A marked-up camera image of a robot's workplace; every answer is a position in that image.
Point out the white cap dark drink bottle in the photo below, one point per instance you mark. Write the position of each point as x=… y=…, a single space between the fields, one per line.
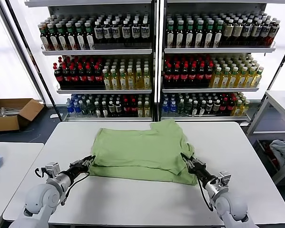
x=209 y=107
x=98 y=110
x=216 y=107
x=105 y=110
x=195 y=108
x=202 y=108
x=111 y=108
x=118 y=108

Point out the yellow juice bottle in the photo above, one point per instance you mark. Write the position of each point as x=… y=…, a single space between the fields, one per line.
x=114 y=80
x=244 y=107
x=122 y=80
x=224 y=79
x=106 y=80
x=232 y=79
x=130 y=79
x=139 y=110
x=139 y=79
x=216 y=79
x=237 y=108
x=146 y=79
x=146 y=110
x=257 y=78
x=249 y=79
x=241 y=79

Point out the grey metal frame table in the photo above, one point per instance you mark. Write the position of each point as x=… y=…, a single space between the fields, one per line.
x=279 y=98

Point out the grey blue cloth pile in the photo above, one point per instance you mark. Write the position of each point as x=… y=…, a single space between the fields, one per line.
x=282 y=149

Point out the beige label dark bottle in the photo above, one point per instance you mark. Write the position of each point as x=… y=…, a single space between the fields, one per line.
x=228 y=31
x=237 y=31

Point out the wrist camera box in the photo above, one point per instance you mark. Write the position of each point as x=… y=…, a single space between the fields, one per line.
x=51 y=168
x=225 y=179

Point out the green tinted water bottle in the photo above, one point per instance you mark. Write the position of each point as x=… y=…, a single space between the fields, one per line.
x=83 y=108
x=187 y=108
x=90 y=109
x=180 y=108

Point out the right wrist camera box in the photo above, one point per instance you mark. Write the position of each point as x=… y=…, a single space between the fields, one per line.
x=225 y=179

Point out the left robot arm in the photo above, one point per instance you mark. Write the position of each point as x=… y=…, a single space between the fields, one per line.
x=42 y=197

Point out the green label tea bottle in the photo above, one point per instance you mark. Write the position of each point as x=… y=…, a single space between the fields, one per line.
x=72 y=40
x=199 y=35
x=217 y=35
x=170 y=35
x=208 y=35
x=189 y=35
x=54 y=40
x=90 y=39
x=81 y=39
x=179 y=35
x=62 y=40

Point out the small white floor object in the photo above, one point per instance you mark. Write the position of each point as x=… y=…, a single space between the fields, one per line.
x=54 y=116

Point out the white blue label dark bottle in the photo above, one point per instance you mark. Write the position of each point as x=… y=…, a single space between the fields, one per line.
x=135 y=31
x=272 y=31
x=126 y=32
x=145 y=31
x=255 y=31
x=246 y=31
x=107 y=32
x=115 y=32
x=264 y=31
x=98 y=32

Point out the black diagonal frame pole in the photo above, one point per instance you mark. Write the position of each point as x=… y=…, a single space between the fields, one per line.
x=272 y=80
x=59 y=112

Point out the green polo shirt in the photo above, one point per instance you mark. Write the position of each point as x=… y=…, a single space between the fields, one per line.
x=137 y=152

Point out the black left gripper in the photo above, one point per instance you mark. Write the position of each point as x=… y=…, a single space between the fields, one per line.
x=77 y=168

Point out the silver metal rods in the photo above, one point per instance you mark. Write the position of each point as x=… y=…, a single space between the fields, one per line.
x=7 y=111

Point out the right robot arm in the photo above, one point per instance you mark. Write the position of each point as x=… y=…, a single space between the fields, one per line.
x=230 y=206

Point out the grey metal bottle rack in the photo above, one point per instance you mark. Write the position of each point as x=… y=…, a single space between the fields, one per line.
x=216 y=50
x=97 y=52

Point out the brown cardboard box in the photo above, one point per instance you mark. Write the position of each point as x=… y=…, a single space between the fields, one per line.
x=4 y=123

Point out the red cap cola bottle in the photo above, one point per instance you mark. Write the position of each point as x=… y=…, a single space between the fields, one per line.
x=126 y=108
x=208 y=75
x=74 y=76
x=200 y=75
x=98 y=76
x=90 y=76
x=230 y=106
x=184 y=75
x=168 y=75
x=82 y=76
x=176 y=75
x=67 y=76
x=223 y=106
x=133 y=108
x=192 y=75
x=59 y=76

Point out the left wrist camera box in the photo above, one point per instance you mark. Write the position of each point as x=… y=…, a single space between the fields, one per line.
x=51 y=168

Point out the blue water bottle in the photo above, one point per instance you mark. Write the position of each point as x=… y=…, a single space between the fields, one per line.
x=165 y=107
x=69 y=107
x=77 y=108
x=173 y=107

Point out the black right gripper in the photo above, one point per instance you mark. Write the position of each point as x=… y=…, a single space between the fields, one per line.
x=200 y=171

